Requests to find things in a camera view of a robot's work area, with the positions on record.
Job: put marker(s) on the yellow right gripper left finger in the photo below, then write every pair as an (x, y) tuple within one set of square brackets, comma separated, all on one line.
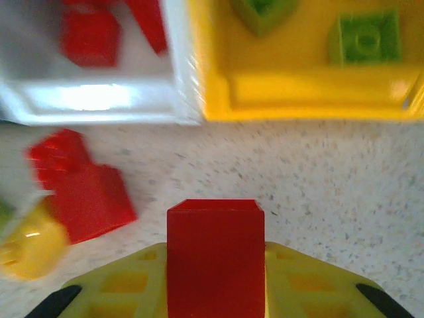
[(116, 285)]

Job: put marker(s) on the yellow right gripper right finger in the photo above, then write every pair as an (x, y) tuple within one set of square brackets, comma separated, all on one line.
[(314, 285)]

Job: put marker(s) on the red lego brick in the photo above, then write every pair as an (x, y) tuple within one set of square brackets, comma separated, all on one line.
[(96, 205), (58, 157), (147, 23), (89, 38), (215, 258)]

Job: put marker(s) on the yellow lego brick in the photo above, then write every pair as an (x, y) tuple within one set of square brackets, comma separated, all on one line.
[(31, 246)]

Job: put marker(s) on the white plastic bin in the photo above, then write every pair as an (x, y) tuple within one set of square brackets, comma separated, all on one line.
[(99, 96)]

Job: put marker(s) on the yellow plastic bin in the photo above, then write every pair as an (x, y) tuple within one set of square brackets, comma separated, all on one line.
[(298, 96)]

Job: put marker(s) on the green lego brick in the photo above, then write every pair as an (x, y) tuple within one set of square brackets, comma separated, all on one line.
[(366, 39), (261, 15)]

